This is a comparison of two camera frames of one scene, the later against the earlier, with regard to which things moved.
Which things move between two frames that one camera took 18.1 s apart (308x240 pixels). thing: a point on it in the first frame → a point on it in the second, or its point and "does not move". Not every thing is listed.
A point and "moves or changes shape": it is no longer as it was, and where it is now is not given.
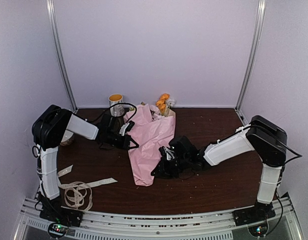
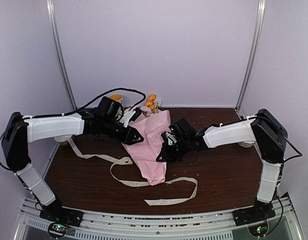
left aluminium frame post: [53, 20] does not move
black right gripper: [164, 171] → [167, 156]
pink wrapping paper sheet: [151, 135] moves or changes shape
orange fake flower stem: [161, 103] → [150, 103]
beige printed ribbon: [79, 195] → [139, 184]
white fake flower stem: [170, 103] → [157, 103]
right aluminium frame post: [262, 7] does not move
